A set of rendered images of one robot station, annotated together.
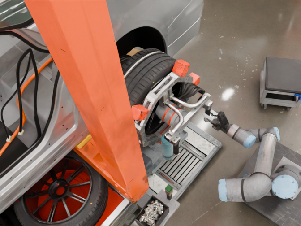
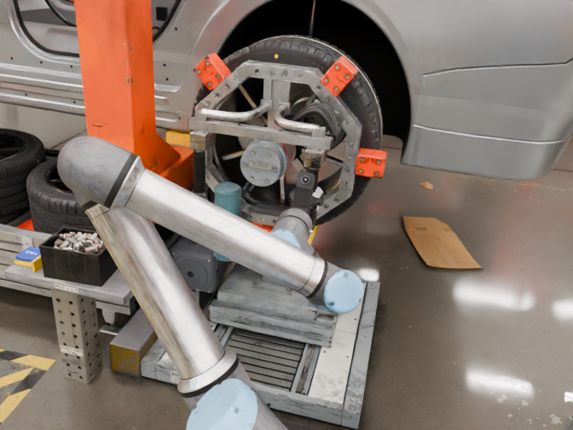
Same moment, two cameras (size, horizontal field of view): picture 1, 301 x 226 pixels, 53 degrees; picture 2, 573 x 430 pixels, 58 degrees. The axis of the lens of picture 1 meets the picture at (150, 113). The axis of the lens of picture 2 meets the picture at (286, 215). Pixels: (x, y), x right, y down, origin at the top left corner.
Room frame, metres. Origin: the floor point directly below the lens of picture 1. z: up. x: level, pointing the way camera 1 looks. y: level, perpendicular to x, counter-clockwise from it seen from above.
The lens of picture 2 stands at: (0.23, -1.45, 1.42)
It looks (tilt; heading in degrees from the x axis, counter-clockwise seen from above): 26 degrees down; 54
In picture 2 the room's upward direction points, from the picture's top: 5 degrees clockwise
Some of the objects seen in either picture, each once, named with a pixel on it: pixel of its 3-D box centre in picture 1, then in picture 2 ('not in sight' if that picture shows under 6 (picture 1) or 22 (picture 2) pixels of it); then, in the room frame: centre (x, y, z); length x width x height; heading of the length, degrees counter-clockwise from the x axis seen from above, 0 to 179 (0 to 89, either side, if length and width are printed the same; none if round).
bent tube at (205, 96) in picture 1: (188, 93); (301, 107); (1.13, -0.26, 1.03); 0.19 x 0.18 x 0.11; 42
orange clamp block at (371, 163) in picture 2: (192, 80); (370, 163); (1.37, -0.33, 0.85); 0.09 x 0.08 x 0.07; 132
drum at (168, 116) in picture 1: (173, 115); (269, 155); (1.10, -0.15, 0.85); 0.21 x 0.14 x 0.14; 42
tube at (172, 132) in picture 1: (168, 114); (236, 99); (0.99, -0.11, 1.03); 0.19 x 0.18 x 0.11; 42
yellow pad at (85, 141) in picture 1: (79, 136); (187, 136); (1.12, 0.53, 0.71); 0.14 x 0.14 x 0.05; 42
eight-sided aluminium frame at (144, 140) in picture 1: (165, 109); (274, 148); (1.15, -0.10, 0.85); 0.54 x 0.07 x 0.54; 132
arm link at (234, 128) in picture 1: (233, 130); (295, 227); (0.94, -0.52, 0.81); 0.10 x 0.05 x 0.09; 132
